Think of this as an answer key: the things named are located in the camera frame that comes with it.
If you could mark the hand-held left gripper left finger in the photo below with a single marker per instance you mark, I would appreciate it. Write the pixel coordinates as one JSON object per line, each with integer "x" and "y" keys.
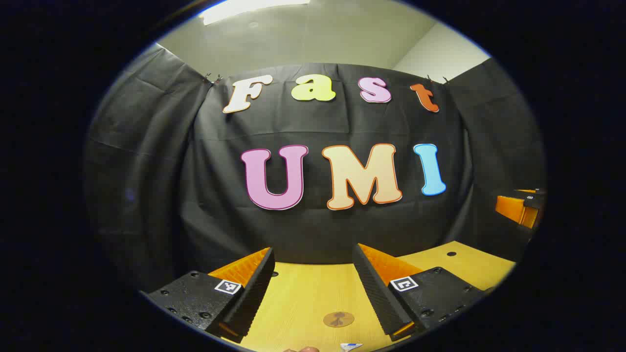
{"x": 254, "y": 288}

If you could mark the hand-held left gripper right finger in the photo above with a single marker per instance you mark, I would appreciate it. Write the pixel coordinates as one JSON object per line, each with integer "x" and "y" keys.
{"x": 374, "y": 288}

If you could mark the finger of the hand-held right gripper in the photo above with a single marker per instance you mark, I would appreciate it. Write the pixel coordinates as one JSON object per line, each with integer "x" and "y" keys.
{"x": 511, "y": 208}
{"x": 530, "y": 191}

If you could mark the round brown coaster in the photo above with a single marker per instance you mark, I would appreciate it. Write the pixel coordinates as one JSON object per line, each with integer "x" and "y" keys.
{"x": 338, "y": 319}

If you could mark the white toothpaste tube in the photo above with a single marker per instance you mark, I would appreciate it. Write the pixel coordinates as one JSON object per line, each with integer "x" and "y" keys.
{"x": 351, "y": 346}

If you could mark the wooden desktop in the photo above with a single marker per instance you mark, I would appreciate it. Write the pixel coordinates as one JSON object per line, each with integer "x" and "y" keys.
{"x": 303, "y": 293}

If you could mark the black backdrop cloth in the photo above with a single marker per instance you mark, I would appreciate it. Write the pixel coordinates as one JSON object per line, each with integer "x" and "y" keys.
{"x": 318, "y": 234}

